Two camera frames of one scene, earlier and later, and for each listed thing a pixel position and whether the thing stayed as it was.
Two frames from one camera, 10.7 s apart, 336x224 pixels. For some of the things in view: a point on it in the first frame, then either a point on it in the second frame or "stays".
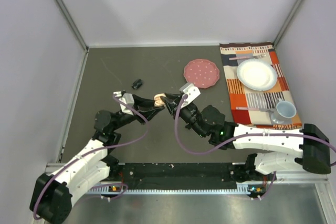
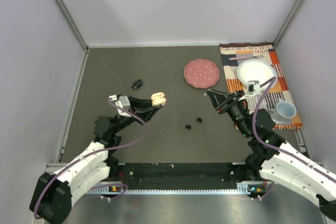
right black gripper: x=171 y=104 to x=218 y=98
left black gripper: x=148 y=114 stays
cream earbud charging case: x=158 y=100 stays
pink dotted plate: x=202 y=73 stays
